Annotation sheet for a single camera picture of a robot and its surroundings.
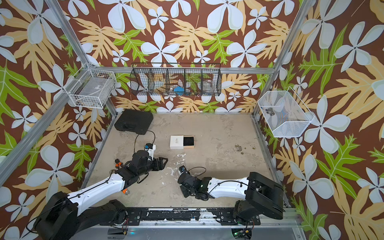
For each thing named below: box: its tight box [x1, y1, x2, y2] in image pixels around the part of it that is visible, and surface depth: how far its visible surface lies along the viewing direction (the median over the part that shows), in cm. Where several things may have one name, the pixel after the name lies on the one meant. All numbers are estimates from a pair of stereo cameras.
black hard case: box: [114, 109, 154, 135], surface depth 113 cm
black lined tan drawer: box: [183, 135, 195, 149], surface depth 104 cm
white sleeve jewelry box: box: [170, 135, 184, 150], surface depth 101 cm
